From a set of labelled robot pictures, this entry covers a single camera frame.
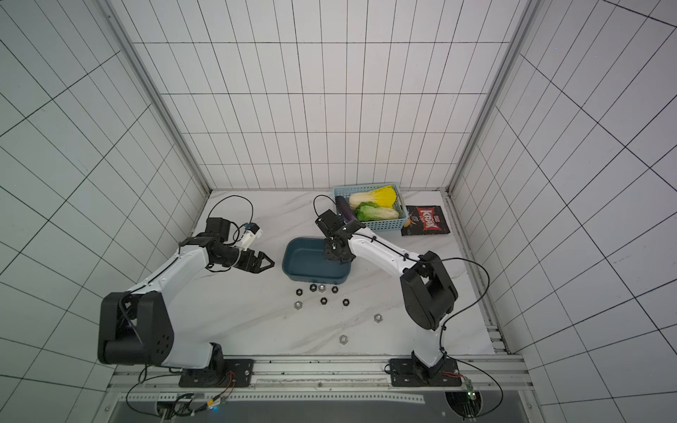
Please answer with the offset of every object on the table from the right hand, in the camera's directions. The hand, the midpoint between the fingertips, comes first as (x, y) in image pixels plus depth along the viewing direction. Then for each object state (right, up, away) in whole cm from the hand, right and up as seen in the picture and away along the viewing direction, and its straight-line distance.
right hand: (325, 254), depth 89 cm
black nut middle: (+7, -16, -3) cm, 18 cm away
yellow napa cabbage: (+23, +21, +17) cm, 36 cm away
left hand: (-21, -3, -3) cm, 22 cm away
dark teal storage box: (-9, -3, +6) cm, 11 cm away
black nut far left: (-9, -13, 0) cm, 16 cm away
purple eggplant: (+7, +16, +22) cm, 28 cm away
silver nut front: (+6, -25, -10) cm, 27 cm away
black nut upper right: (+3, -12, 0) cm, 13 cm away
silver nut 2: (-9, -16, -4) cm, 19 cm away
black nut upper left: (-4, -12, +1) cm, 12 cm away
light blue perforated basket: (+9, +24, +25) cm, 35 cm away
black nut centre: (0, -16, -3) cm, 16 cm away
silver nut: (+17, -19, -6) cm, 27 cm away
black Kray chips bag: (+41, +11, +20) cm, 47 cm away
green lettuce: (+18, +15, +13) cm, 26 cm away
